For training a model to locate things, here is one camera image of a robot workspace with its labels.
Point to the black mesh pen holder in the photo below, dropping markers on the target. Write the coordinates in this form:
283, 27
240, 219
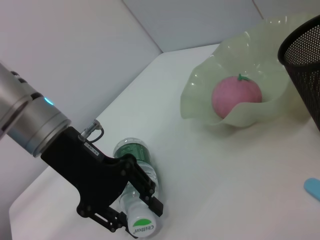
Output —
307, 62

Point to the green wavy glass fruit bowl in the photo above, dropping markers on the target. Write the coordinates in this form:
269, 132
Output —
250, 50

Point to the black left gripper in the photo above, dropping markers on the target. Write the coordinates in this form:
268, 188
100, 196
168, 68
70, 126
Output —
95, 180

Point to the pink toy peach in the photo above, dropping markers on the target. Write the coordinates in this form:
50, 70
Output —
235, 97

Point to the blue scissors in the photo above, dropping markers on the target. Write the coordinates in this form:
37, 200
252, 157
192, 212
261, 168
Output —
313, 188

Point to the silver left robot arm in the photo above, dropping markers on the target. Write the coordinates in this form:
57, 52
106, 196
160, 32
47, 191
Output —
30, 117

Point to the clear green-label water bottle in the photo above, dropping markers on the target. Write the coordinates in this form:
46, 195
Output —
135, 150

